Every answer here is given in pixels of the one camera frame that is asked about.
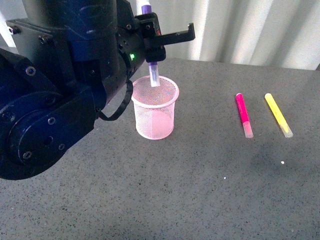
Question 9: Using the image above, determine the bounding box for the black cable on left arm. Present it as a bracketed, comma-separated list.
[96, 79, 134, 122]

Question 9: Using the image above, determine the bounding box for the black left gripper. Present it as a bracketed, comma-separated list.
[109, 12, 196, 83]

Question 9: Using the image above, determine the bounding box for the purple marker pen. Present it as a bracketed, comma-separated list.
[141, 0, 160, 87]

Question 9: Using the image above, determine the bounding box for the pink marker pen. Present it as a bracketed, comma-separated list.
[235, 93, 254, 139]

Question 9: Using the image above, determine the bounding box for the pink mesh pen cup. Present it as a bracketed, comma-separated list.
[131, 76, 180, 140]

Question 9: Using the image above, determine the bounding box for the yellow marker pen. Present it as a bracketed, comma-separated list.
[264, 93, 293, 138]

